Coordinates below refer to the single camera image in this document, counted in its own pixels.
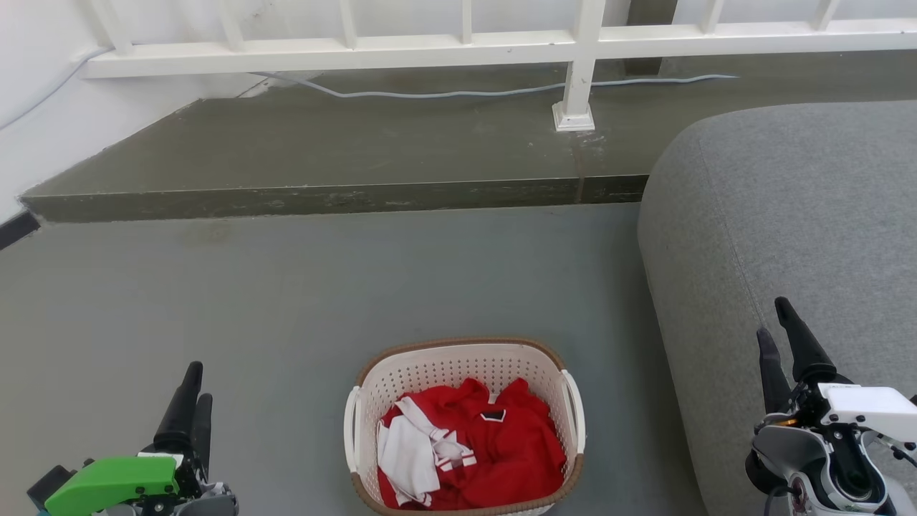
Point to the grey fabric sofa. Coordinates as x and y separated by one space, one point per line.
788 251

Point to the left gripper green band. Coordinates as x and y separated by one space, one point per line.
114 481

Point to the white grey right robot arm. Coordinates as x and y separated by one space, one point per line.
824 502

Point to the white perforated laundry basket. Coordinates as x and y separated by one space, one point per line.
458 365

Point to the white metal railing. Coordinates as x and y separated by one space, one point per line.
458 43

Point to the red and white garment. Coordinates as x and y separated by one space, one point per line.
494 451

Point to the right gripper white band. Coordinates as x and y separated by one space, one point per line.
831 430

